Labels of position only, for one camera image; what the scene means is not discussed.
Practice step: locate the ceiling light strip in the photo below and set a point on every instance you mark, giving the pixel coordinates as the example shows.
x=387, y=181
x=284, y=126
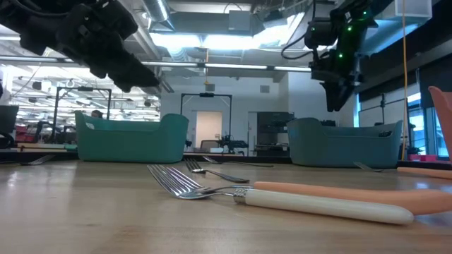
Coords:
x=233, y=66

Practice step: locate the silver ventilation duct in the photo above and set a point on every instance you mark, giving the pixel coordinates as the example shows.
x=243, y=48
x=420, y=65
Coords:
x=155, y=8

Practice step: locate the black gantry frame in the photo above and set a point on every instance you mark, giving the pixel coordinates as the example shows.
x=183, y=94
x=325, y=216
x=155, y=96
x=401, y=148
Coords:
x=84, y=89
x=206, y=95

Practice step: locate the grey wall speaker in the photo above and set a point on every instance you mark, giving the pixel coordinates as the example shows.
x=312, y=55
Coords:
x=210, y=87

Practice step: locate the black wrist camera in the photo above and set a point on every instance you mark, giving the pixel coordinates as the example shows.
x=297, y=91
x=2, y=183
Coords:
x=319, y=33

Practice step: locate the black chair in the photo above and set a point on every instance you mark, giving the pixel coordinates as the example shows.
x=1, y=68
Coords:
x=8, y=118

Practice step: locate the red storage boxes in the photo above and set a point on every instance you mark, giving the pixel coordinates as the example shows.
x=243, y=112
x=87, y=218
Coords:
x=24, y=135

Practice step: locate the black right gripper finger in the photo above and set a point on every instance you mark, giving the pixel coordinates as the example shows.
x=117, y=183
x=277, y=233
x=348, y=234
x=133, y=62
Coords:
x=332, y=95
x=346, y=91

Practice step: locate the grey wall vent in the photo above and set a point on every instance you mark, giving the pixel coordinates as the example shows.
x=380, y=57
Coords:
x=265, y=89

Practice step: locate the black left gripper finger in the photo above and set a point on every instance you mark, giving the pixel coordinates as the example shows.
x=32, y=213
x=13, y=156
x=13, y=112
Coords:
x=132, y=75

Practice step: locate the pink box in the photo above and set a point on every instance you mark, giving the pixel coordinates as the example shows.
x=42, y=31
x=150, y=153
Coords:
x=422, y=157

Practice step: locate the person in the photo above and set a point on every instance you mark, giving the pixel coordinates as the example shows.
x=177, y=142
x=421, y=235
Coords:
x=96, y=113

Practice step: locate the black pole stand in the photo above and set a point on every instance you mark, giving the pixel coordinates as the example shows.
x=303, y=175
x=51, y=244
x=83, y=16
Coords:
x=382, y=106

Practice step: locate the clear plastic box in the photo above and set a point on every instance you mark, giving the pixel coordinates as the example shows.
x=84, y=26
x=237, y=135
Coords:
x=413, y=8

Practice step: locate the blue-grey plastic bin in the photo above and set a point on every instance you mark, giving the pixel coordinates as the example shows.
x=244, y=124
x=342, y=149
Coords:
x=339, y=148

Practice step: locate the orange plastic bin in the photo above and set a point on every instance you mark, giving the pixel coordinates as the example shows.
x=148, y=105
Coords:
x=445, y=116

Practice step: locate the teal plastic bin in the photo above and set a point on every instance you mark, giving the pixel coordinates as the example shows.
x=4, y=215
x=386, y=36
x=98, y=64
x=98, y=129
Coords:
x=130, y=144

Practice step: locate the grey ceiling box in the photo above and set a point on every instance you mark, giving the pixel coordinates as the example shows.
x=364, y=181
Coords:
x=240, y=20

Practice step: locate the dark shelving cabinet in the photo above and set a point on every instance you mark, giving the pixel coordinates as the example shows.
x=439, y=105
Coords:
x=275, y=123

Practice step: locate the brown chair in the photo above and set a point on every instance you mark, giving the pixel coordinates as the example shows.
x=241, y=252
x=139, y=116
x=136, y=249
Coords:
x=210, y=144

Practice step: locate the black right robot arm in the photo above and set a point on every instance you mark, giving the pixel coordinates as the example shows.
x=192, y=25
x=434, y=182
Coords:
x=353, y=8

